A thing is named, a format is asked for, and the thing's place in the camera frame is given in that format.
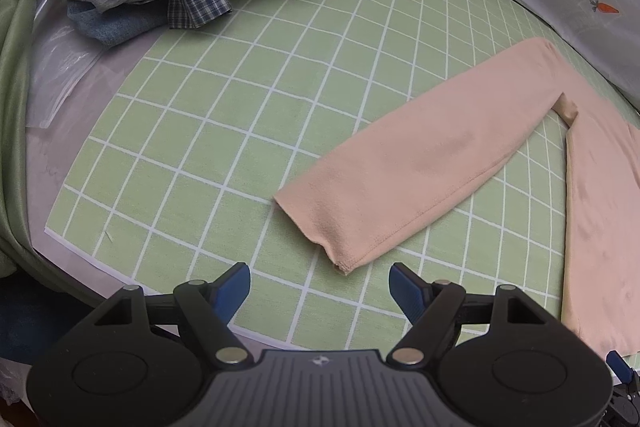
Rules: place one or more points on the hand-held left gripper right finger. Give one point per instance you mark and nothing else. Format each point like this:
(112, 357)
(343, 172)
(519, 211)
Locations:
(407, 296)

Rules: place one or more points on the blue towel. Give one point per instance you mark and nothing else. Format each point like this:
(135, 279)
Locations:
(115, 27)

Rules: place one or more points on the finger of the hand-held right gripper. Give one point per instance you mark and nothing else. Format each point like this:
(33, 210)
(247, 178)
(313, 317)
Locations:
(618, 364)

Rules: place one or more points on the green curtain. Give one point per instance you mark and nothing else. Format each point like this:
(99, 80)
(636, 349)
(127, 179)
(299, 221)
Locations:
(12, 107)

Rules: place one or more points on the dark blue cloth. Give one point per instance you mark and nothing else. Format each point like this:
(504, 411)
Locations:
(30, 317)

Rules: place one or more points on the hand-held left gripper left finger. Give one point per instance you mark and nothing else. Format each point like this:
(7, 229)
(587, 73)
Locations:
(232, 289)

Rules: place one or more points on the beige long-sleeve shirt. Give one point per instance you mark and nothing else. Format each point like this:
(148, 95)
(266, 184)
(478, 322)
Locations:
(425, 157)

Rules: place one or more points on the green grid mat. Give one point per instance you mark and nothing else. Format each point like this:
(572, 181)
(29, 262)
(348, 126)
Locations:
(225, 132)

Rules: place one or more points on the clear plastic bag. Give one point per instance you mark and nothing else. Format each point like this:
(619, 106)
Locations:
(60, 57)

